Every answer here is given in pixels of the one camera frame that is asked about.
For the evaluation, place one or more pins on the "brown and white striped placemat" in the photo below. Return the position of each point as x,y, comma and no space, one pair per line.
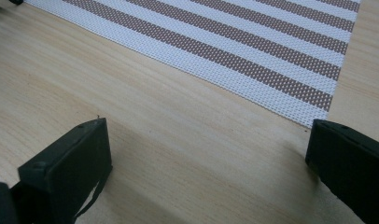
209,31

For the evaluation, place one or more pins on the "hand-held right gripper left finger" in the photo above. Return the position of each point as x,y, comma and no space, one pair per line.
66,168

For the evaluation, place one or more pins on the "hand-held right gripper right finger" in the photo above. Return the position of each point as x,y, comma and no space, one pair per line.
352,161

